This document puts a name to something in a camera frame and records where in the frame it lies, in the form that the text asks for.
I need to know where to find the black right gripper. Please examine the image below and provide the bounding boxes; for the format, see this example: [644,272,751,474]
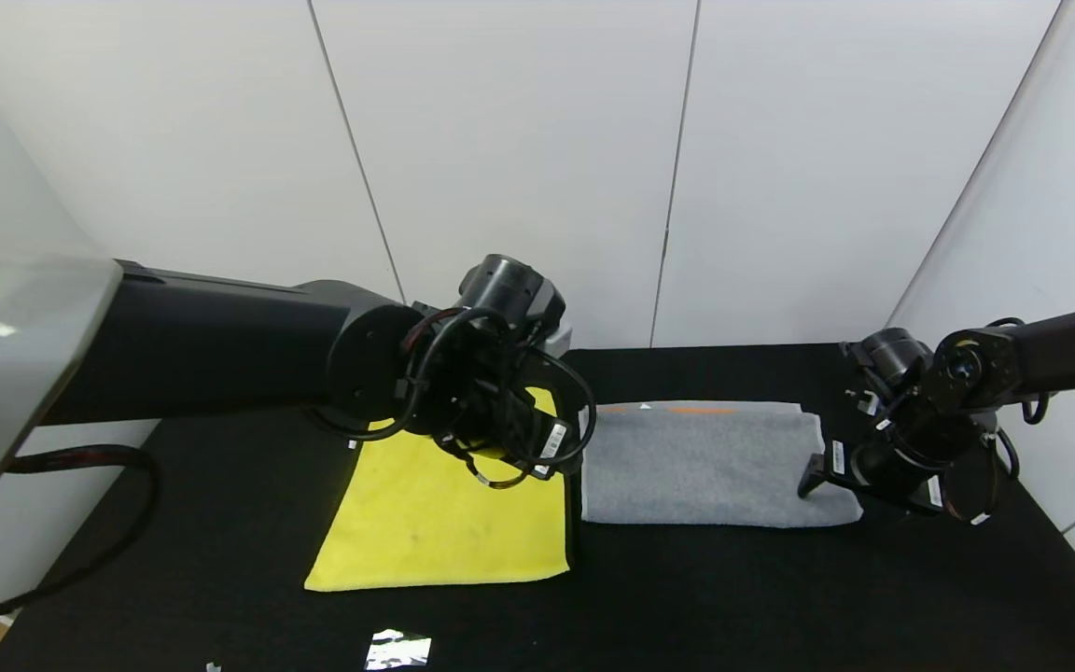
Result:
[797,439,945,514]

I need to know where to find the grey towel with orange marks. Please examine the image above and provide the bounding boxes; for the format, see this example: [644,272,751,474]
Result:
[580,401,865,529]

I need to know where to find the yellow microfibre towel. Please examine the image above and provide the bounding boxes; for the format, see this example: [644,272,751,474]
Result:
[304,387,574,593]

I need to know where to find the shiny silver foil piece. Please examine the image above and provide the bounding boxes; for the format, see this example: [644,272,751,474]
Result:
[367,628,433,669]

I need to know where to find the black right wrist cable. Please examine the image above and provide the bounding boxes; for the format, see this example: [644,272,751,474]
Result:
[962,317,1052,525]

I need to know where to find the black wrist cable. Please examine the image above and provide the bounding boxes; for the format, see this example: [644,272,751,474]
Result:
[962,317,1052,525]
[309,306,598,491]

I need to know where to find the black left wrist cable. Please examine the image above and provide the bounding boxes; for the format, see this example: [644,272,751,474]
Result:
[309,306,598,491]

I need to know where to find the black left shoulder cable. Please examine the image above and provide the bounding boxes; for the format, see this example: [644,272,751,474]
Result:
[0,444,161,632]

